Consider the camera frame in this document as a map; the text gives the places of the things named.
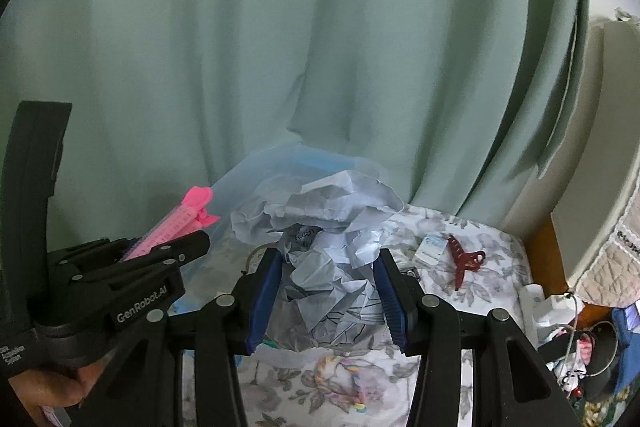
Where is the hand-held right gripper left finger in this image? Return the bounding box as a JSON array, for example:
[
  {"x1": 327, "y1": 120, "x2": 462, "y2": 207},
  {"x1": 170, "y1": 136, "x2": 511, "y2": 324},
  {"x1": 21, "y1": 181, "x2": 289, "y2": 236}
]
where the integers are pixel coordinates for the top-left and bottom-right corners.
[{"x1": 70, "y1": 248, "x2": 286, "y2": 427}]

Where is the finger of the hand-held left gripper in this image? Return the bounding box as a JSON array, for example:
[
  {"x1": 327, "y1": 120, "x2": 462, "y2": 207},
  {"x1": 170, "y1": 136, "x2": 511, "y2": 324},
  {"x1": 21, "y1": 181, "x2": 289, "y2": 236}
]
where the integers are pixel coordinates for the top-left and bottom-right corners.
[
  {"x1": 49, "y1": 237, "x2": 147, "y2": 267},
  {"x1": 54, "y1": 230, "x2": 211, "y2": 294}
]

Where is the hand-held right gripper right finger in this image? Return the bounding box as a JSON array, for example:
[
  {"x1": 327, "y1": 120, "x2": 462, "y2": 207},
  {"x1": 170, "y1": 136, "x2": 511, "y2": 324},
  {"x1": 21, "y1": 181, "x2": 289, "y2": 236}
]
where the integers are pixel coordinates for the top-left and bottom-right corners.
[{"x1": 372, "y1": 249, "x2": 583, "y2": 427}]

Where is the pink hair clip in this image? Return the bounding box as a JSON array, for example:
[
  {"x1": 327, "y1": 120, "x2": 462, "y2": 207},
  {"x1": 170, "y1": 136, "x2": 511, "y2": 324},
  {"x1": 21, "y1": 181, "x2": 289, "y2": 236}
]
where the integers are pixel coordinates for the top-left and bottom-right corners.
[{"x1": 122, "y1": 187, "x2": 221, "y2": 263}]

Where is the clear plastic storage container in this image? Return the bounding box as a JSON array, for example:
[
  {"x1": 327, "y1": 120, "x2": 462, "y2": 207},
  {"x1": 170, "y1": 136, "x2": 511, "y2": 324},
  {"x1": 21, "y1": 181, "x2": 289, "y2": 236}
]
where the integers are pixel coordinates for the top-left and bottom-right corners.
[{"x1": 170, "y1": 144, "x2": 401, "y2": 368}]

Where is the white and teal small box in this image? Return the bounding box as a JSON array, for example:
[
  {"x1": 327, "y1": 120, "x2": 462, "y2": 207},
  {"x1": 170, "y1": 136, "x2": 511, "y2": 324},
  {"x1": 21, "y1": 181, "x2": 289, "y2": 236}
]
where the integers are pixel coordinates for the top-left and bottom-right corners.
[{"x1": 414, "y1": 234, "x2": 448, "y2": 267}]

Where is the white paper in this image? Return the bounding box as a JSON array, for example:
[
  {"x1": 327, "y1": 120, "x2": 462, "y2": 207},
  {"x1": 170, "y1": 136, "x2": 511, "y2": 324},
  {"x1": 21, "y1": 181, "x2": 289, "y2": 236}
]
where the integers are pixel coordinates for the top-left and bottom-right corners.
[{"x1": 230, "y1": 171, "x2": 406, "y2": 353}]

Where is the person's left hand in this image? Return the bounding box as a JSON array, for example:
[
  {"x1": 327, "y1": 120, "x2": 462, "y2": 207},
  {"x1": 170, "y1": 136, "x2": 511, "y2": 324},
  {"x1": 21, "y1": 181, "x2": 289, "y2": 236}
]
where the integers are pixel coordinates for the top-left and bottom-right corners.
[{"x1": 9, "y1": 353, "x2": 108, "y2": 427}]

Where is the dark red hair claw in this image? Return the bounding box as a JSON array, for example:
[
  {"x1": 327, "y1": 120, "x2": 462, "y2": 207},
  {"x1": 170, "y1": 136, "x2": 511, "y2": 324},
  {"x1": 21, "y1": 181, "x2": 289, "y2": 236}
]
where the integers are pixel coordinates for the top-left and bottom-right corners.
[{"x1": 446, "y1": 234, "x2": 487, "y2": 292}]

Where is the grey floral bedsheet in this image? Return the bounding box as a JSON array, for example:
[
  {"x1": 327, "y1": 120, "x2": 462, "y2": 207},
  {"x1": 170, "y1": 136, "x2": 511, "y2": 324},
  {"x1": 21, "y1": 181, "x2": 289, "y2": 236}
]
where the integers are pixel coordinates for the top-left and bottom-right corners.
[{"x1": 235, "y1": 204, "x2": 543, "y2": 427}]

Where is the white power strip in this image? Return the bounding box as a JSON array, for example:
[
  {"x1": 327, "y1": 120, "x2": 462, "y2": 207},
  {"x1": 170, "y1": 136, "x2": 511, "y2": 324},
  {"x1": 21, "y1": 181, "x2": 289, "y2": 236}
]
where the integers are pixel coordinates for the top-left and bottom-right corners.
[{"x1": 517, "y1": 284, "x2": 581, "y2": 343}]

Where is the black charger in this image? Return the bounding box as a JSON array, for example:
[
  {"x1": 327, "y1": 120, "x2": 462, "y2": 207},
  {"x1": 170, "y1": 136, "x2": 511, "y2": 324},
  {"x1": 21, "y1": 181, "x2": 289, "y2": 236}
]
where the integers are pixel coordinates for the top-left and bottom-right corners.
[{"x1": 540, "y1": 329, "x2": 576, "y2": 363}]

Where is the black round device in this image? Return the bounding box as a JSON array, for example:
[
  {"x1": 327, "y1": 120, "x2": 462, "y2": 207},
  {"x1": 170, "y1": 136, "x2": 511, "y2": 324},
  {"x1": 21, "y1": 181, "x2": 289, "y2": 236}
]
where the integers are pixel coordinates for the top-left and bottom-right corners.
[{"x1": 575, "y1": 319, "x2": 626, "y2": 403}]

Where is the pale green curtain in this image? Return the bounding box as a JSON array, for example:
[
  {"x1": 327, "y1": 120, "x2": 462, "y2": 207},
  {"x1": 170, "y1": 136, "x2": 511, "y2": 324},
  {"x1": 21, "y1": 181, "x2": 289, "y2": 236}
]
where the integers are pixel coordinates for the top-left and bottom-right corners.
[{"x1": 0, "y1": 0, "x2": 591, "y2": 258}]

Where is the beige quilted lace cover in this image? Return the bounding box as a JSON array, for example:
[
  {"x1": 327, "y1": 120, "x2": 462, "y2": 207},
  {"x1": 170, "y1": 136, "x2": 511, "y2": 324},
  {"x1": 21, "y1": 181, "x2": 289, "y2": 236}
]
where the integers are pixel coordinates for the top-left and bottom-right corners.
[{"x1": 575, "y1": 177, "x2": 640, "y2": 308}]

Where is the blue cloth bag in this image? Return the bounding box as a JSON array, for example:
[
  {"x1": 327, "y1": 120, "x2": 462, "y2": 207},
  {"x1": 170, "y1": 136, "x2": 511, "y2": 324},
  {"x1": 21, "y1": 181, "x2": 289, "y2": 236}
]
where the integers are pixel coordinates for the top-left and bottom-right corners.
[{"x1": 612, "y1": 302, "x2": 640, "y2": 393}]

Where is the cream white upright appliance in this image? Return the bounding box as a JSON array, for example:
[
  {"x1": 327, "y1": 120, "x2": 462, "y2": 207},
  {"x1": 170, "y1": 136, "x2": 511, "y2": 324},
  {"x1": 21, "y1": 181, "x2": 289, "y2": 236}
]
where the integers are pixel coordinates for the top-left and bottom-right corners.
[{"x1": 500, "y1": 14, "x2": 640, "y2": 303}]

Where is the wooden bed frame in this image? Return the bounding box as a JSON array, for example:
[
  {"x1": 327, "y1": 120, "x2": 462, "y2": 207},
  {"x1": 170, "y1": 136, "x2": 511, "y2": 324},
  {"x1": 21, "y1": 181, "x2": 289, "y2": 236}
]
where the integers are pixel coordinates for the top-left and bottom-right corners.
[{"x1": 530, "y1": 212, "x2": 608, "y2": 323}]

